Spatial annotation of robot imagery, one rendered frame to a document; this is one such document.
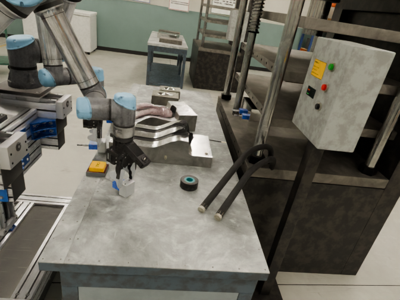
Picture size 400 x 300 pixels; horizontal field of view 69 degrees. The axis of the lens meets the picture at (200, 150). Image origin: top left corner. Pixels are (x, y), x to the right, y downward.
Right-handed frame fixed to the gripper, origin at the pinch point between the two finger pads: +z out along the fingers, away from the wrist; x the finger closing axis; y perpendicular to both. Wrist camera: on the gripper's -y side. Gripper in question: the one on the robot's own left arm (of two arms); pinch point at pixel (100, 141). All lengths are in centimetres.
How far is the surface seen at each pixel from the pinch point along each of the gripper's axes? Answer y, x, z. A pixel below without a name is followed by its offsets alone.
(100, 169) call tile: -2.0, 21.2, 2.5
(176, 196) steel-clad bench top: -33.1, 36.4, 5.6
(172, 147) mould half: -33.6, 10.0, -3.4
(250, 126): -93, -36, 2
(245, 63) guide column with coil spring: -93, -69, -32
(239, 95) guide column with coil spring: -94, -69, -9
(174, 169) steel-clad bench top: -35.1, 15.3, 5.7
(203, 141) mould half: -53, -4, 0
